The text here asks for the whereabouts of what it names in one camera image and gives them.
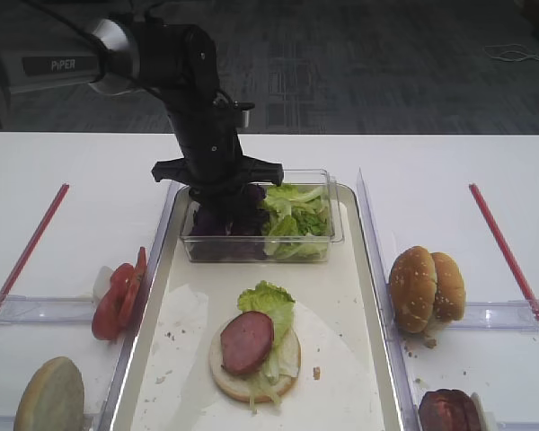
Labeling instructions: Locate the front dark sausage slice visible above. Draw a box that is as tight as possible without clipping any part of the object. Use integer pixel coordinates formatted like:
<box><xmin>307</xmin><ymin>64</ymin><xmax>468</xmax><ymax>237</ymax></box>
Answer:
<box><xmin>419</xmin><ymin>390</ymin><xmax>467</xmax><ymax>431</ymax></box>

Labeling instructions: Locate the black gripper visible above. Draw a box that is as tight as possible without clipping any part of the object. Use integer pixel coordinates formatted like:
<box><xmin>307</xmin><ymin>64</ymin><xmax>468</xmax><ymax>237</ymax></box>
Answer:
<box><xmin>152</xmin><ymin>90</ymin><xmax>284</xmax><ymax>204</ymax></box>

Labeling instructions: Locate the rear dark sausage slice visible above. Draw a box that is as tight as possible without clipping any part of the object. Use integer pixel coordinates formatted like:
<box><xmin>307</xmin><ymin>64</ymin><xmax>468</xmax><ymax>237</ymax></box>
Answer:
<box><xmin>451</xmin><ymin>390</ymin><xmax>482</xmax><ymax>431</ymax></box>

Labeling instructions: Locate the clear plastic salad container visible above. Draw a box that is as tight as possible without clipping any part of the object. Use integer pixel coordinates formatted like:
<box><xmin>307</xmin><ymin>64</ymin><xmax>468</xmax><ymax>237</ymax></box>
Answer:
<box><xmin>180</xmin><ymin>169</ymin><xmax>344</xmax><ymax>263</ymax></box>

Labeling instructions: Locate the shredded purple cabbage pile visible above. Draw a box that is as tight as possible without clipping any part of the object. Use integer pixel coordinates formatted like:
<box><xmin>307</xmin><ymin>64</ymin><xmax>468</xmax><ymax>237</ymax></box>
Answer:
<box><xmin>190</xmin><ymin>184</ymin><xmax>270</xmax><ymax>261</ymax></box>

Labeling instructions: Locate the rear red tomato slice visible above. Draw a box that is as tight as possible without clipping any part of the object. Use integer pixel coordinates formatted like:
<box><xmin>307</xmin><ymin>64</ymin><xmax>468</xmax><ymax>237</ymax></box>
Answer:
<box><xmin>118</xmin><ymin>247</ymin><xmax>147</xmax><ymax>328</ymax></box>

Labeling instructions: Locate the left red straw strip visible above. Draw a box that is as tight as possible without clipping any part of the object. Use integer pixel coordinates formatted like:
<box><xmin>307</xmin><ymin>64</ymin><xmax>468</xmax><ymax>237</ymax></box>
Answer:
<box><xmin>0</xmin><ymin>183</ymin><xmax>70</xmax><ymax>308</ymax></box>

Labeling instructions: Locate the sausage slice on bun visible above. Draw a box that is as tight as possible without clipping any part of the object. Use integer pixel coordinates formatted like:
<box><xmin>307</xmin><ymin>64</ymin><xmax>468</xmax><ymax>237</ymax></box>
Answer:
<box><xmin>220</xmin><ymin>311</ymin><xmax>274</xmax><ymax>376</ymax></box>

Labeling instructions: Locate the clear holder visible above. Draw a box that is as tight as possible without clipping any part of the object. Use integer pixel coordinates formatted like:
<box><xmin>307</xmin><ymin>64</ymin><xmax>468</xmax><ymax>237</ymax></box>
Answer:
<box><xmin>0</xmin><ymin>295</ymin><xmax>96</xmax><ymax>324</ymax></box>
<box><xmin>446</xmin><ymin>300</ymin><xmax>539</xmax><ymax>332</ymax></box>

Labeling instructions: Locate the left clear vertical rail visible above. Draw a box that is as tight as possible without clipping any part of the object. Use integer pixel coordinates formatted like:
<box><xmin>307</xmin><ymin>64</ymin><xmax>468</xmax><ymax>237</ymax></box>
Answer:
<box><xmin>91</xmin><ymin>181</ymin><xmax>180</xmax><ymax>430</ymax></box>

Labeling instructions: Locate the green lettuce leaf on bun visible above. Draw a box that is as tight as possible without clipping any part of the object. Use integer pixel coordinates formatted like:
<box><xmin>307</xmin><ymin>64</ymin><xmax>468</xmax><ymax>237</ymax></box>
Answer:
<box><xmin>237</xmin><ymin>280</ymin><xmax>296</xmax><ymax>412</ymax></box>

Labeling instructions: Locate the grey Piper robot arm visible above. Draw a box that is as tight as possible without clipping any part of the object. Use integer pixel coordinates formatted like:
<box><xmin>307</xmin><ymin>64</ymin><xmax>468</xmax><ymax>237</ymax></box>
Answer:
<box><xmin>0</xmin><ymin>1</ymin><xmax>284</xmax><ymax>208</ymax></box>

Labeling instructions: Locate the bottom bun on tray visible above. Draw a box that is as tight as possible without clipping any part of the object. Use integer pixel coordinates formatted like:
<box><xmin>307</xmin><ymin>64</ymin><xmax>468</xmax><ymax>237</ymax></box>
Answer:
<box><xmin>208</xmin><ymin>329</ymin><xmax>302</xmax><ymax>408</ymax></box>

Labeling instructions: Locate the red straw strip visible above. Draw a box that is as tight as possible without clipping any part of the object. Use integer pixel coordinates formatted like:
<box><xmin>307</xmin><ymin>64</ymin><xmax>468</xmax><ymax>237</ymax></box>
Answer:
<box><xmin>0</xmin><ymin>183</ymin><xmax>70</xmax><ymax>308</ymax></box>
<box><xmin>468</xmin><ymin>183</ymin><xmax>539</xmax><ymax>323</ymax></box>

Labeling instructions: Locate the right clear vertical rail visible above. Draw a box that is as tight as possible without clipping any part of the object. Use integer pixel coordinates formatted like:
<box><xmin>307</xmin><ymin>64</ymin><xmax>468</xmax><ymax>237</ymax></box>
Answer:
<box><xmin>357</xmin><ymin>170</ymin><xmax>421</xmax><ymax>430</ymax></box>

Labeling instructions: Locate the upper left clear holder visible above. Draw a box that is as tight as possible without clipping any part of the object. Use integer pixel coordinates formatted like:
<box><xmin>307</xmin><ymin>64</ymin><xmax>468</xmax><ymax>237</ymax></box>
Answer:
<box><xmin>0</xmin><ymin>295</ymin><xmax>96</xmax><ymax>324</ymax></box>

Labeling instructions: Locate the white cord on floor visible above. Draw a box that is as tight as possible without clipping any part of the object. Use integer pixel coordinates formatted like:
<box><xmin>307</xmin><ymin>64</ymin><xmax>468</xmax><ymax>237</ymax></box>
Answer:
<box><xmin>482</xmin><ymin>42</ymin><xmax>539</xmax><ymax>66</ymax></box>

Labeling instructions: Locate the sesame bun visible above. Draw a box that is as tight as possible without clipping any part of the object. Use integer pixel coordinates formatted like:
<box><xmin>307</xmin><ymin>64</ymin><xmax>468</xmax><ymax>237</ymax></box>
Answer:
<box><xmin>431</xmin><ymin>252</ymin><xmax>466</xmax><ymax>322</ymax></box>
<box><xmin>389</xmin><ymin>246</ymin><xmax>437</xmax><ymax>334</ymax></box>

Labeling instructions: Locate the right red straw strip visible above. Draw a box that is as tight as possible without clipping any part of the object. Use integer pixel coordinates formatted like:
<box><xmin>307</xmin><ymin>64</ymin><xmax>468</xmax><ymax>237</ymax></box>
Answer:
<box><xmin>468</xmin><ymin>183</ymin><xmax>539</xmax><ymax>323</ymax></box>

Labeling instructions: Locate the chopped green lettuce pile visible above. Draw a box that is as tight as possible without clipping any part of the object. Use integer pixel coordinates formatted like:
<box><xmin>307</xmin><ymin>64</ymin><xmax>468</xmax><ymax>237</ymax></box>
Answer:
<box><xmin>262</xmin><ymin>183</ymin><xmax>330</xmax><ymax>261</ymax></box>

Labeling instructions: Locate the upper right clear holder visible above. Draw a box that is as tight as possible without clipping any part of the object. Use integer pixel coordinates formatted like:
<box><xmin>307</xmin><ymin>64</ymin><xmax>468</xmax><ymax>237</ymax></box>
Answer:
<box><xmin>446</xmin><ymin>300</ymin><xmax>539</xmax><ymax>332</ymax></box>

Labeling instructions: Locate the pale bun half left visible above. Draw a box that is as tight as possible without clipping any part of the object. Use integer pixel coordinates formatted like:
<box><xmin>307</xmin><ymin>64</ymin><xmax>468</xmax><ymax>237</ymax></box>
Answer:
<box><xmin>13</xmin><ymin>356</ymin><xmax>84</xmax><ymax>430</ymax></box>

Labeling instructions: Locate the front sesame bun top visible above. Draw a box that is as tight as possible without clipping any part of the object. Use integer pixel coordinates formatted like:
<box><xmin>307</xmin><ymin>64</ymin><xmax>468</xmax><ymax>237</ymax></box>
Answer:
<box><xmin>389</xmin><ymin>246</ymin><xmax>437</xmax><ymax>334</ymax></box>

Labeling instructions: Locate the dark sausage slice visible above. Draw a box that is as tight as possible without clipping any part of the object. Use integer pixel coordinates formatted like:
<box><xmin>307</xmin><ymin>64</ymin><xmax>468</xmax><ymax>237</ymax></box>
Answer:
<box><xmin>451</xmin><ymin>390</ymin><xmax>482</xmax><ymax>431</ymax></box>
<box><xmin>419</xmin><ymin>390</ymin><xmax>467</xmax><ymax>431</ymax></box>

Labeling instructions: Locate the clear vertical rail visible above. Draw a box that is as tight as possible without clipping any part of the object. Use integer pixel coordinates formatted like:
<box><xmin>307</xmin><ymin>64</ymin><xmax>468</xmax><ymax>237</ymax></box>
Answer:
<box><xmin>357</xmin><ymin>170</ymin><xmax>421</xmax><ymax>430</ymax></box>
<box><xmin>91</xmin><ymin>181</ymin><xmax>180</xmax><ymax>430</ymax></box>

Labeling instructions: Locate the rear sesame bun top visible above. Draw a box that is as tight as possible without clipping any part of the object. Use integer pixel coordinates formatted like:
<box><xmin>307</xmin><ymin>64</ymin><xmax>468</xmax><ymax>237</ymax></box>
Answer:
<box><xmin>431</xmin><ymin>252</ymin><xmax>466</xmax><ymax>322</ymax></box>

